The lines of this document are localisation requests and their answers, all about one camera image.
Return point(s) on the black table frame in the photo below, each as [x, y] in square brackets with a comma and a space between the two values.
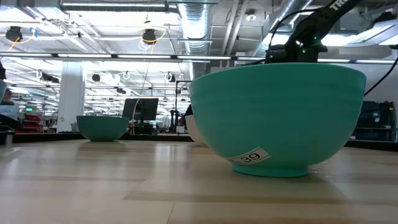
[40, 137]

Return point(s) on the black equipment cabinet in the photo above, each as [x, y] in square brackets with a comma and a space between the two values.
[374, 119]

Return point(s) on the person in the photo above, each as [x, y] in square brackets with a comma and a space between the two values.
[7, 107]

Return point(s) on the silver ribbed ventilation duct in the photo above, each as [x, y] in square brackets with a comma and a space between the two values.
[196, 25]

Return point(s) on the white pillar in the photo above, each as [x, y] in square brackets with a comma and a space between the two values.
[71, 96]

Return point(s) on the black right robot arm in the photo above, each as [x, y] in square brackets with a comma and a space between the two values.
[323, 17]

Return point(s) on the black computer monitor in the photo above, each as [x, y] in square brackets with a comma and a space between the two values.
[140, 109]

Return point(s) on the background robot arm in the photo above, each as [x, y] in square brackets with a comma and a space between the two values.
[174, 119]

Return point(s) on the teal bowl with 39 label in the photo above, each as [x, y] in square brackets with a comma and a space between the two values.
[276, 109]

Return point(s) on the black ceiling camera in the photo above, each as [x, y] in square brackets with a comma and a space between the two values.
[13, 33]
[149, 36]

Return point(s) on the white bowl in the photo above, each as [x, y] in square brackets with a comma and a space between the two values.
[195, 132]

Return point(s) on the long ceiling light bar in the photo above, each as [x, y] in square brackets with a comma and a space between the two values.
[143, 56]

